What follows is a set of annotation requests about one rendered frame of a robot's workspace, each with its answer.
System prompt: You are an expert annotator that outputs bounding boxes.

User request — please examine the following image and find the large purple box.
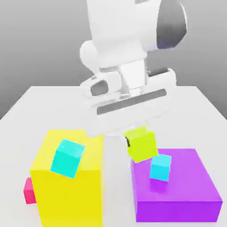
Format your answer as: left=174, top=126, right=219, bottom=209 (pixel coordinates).
left=130, top=148, right=223, bottom=223

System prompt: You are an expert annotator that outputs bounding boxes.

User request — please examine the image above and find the small sky blue cube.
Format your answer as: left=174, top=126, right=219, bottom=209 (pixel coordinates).
left=149, top=153, right=172, bottom=182

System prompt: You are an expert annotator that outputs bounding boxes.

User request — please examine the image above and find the small turquoise cube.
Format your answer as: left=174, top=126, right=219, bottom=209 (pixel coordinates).
left=50, top=138, right=86, bottom=179

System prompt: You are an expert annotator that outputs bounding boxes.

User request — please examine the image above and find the large yellow box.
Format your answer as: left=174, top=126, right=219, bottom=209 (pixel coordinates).
left=29, top=129, right=104, bottom=227

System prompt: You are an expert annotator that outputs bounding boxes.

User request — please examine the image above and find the small pink cube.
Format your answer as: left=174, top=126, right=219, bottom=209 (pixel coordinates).
left=23, top=177, right=37, bottom=205

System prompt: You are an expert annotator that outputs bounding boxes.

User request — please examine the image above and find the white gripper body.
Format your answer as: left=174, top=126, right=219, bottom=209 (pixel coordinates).
left=84, top=82, right=176, bottom=138

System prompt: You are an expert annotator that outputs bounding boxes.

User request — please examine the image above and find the small lime cube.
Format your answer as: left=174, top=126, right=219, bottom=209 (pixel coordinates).
left=123, top=126, right=159, bottom=163

